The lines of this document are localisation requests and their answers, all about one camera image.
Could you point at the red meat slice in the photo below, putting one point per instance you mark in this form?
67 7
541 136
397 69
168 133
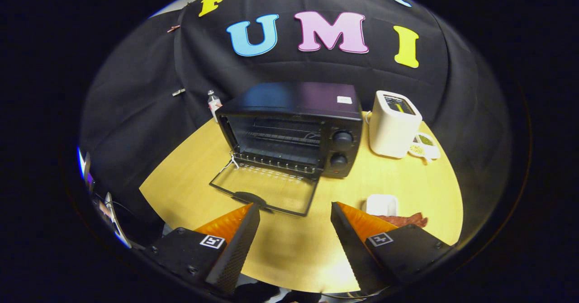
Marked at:
405 220

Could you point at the white rectangular plate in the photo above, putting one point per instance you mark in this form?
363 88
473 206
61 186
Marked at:
382 203

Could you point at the white pop-up toaster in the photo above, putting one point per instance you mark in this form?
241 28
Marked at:
389 131

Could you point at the black backdrop cloth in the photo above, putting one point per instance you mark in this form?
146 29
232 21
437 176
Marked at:
135 113

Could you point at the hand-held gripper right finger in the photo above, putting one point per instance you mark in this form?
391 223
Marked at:
353 248

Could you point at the silver clip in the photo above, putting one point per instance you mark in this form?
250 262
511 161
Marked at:
178 92

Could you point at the black toaster oven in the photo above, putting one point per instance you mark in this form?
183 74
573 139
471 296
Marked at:
294 101

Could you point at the pink clip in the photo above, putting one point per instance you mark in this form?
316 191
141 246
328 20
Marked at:
173 28

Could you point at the small white seasoning dish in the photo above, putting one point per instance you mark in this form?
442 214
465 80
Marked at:
425 149

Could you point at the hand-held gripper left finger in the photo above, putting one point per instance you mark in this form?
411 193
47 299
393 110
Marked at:
235 253

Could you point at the clear plastic bottle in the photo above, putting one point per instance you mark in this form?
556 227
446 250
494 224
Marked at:
213 104

